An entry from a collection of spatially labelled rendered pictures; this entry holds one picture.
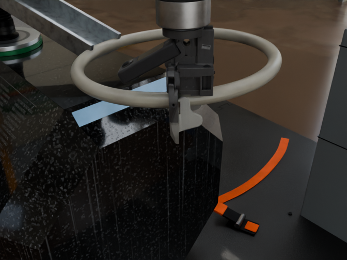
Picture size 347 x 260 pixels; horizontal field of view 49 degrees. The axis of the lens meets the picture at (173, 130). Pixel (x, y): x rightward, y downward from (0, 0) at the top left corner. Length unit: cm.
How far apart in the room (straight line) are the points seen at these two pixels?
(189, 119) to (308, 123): 189
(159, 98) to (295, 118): 192
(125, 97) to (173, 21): 18
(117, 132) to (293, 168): 131
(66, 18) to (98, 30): 12
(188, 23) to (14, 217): 59
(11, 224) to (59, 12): 62
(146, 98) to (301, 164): 150
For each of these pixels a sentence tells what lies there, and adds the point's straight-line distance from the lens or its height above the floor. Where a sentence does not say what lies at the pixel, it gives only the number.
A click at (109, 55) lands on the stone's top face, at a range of 119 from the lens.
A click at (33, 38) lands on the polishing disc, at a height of 83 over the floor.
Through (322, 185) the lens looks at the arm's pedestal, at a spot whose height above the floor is 22.
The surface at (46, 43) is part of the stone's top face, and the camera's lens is 135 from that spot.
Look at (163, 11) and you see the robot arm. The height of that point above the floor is 107.
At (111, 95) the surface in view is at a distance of 73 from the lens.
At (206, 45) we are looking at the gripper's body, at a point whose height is 101.
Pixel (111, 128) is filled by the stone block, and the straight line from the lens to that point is 92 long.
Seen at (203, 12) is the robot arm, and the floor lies 106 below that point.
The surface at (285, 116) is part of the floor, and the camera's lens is 256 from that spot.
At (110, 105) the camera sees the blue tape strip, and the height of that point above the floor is 78.
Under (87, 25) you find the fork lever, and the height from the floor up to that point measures 91.
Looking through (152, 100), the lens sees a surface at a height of 90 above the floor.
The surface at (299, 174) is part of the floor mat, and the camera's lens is 204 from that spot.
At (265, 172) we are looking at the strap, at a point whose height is 2.
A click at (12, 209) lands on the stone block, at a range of 95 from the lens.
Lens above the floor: 122
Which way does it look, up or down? 32 degrees down
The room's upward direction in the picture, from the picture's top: straight up
